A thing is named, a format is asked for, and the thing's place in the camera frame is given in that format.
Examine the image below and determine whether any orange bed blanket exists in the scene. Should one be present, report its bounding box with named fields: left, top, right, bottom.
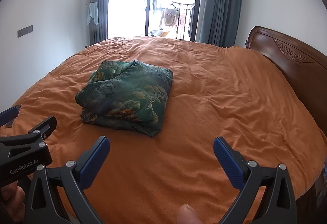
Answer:
left=0, top=36, right=326, bottom=224

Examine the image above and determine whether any grey wall switch panel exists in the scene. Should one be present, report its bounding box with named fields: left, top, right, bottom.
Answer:
left=17, top=25, right=34, bottom=37

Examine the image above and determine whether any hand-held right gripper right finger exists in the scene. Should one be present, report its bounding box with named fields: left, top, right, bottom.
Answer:
left=213, top=136, right=298, bottom=224

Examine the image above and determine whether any wooden headboard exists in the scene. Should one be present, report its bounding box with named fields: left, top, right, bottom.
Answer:
left=245, top=26, right=327, bottom=128

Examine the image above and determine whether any green pine-print garment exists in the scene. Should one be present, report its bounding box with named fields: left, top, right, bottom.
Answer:
left=75, top=60, right=174, bottom=139

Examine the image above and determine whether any person's right hand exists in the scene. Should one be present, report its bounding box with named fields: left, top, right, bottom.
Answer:
left=178, top=204, right=203, bottom=224

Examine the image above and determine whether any sliding glass door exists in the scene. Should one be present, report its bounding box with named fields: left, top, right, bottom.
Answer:
left=108, top=0, right=205, bottom=42

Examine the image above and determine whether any person's left hand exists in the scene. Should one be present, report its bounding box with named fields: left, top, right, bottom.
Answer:
left=0, top=178, right=31, bottom=224

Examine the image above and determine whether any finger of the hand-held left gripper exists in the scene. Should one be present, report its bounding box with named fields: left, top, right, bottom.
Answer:
left=0, top=105, right=22, bottom=128
left=28, top=116, right=57, bottom=141

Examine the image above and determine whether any brown hanging garment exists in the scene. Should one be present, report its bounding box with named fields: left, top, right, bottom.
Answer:
left=159, top=8, right=180, bottom=28

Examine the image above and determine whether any grey-blue curtain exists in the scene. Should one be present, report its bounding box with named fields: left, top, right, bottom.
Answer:
left=89, top=0, right=113, bottom=47
left=199, top=0, right=244, bottom=48

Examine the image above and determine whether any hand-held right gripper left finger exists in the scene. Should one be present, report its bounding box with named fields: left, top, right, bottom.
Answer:
left=24, top=136, right=111, bottom=224

